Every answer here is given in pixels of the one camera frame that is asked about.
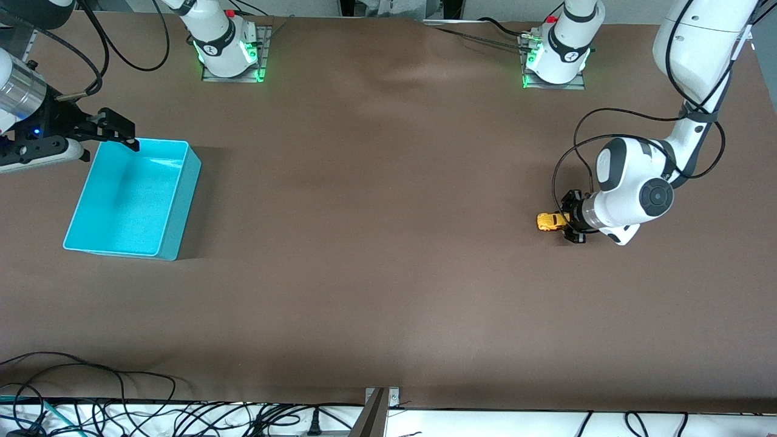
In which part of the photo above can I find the yellow toy beetle car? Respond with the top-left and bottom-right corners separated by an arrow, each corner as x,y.
537,211 -> 571,232

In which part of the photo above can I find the turquoise plastic bin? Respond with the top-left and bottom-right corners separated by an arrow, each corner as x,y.
63,137 -> 202,262

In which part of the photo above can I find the brown table cover sheet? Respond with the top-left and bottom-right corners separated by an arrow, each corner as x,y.
0,9 -> 777,413

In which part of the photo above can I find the person in grey clothes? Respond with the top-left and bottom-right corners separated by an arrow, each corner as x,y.
372,0 -> 444,16

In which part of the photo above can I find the grey metal bar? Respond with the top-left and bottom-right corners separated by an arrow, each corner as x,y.
349,388 -> 389,437

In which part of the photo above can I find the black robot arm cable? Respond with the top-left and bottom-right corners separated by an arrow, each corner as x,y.
24,0 -> 171,103
551,0 -> 759,234

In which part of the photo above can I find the aluminium frame profile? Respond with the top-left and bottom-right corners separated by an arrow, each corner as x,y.
0,27 -> 38,61
736,24 -> 755,61

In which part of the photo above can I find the thin black table cable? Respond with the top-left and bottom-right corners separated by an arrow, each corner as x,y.
422,18 -> 541,52

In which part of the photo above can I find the thick black table cable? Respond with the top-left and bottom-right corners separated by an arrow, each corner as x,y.
477,17 -> 529,37

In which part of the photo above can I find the black looped floor cable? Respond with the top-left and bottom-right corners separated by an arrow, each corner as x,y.
0,351 -> 178,437

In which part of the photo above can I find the metal bracket plate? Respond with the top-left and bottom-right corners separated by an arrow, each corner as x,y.
364,387 -> 401,408

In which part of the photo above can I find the teal cable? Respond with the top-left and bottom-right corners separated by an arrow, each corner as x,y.
0,395 -> 64,433

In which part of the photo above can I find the black cable tangle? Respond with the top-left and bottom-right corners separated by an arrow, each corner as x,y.
91,401 -> 365,437

